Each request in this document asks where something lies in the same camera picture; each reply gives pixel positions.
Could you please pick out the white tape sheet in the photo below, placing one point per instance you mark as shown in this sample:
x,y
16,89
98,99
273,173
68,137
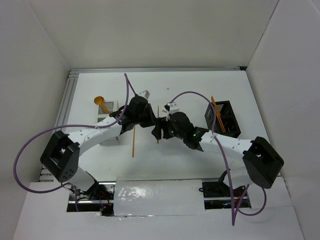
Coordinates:
x,y
158,198

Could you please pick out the orange fork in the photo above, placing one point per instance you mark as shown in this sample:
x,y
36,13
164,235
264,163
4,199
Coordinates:
x,y
215,105

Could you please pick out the aluminium rail at back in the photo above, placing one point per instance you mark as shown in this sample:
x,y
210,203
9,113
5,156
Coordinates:
x,y
157,69

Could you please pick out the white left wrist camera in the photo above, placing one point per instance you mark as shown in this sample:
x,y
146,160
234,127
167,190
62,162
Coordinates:
x,y
145,94

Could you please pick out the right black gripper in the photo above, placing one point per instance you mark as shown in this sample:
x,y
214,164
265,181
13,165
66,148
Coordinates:
x,y
162,122

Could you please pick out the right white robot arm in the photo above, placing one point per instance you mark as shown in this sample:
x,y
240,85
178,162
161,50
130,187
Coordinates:
x,y
261,161

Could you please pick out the orange spoon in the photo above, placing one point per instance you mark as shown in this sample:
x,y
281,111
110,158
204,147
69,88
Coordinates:
x,y
100,101

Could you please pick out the black utensil container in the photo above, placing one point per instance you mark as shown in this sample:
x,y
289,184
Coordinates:
x,y
229,120

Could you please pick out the orange chopstick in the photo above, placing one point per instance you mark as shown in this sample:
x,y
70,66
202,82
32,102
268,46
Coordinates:
x,y
133,142
158,115

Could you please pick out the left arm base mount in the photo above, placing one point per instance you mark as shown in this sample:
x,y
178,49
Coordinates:
x,y
102,202

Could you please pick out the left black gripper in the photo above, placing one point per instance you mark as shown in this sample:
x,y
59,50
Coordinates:
x,y
151,121

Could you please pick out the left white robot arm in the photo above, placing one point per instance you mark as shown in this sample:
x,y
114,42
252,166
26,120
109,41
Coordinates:
x,y
62,153

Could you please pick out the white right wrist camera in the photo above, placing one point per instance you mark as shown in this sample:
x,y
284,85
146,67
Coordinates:
x,y
170,108

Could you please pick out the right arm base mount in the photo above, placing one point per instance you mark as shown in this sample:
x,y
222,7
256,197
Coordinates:
x,y
217,195

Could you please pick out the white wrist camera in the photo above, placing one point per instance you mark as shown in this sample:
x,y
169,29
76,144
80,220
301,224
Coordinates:
x,y
170,108
145,94

